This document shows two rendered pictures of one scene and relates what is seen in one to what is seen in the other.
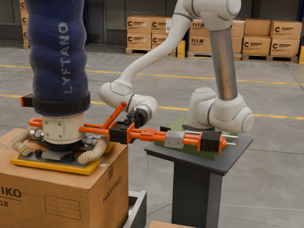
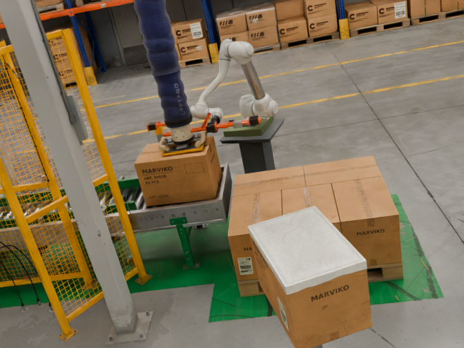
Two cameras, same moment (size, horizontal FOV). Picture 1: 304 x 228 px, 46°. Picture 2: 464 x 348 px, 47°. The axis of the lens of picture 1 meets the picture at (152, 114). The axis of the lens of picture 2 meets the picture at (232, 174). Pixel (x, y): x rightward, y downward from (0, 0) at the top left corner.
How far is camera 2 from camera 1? 2.89 m
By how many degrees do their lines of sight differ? 6
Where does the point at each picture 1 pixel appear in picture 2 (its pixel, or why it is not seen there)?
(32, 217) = (179, 178)
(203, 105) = (248, 105)
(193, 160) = (250, 138)
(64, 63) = (179, 101)
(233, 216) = not seen: hidden behind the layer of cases
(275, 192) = (317, 156)
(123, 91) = (203, 108)
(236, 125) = (268, 112)
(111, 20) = (126, 36)
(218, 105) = (256, 103)
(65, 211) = (195, 170)
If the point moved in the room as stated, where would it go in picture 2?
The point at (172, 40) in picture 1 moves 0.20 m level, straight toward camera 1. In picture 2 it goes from (221, 74) to (224, 79)
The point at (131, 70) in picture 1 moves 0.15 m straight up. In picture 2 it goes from (204, 96) to (200, 79)
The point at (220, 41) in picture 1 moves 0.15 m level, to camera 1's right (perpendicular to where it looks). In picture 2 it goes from (248, 69) to (264, 65)
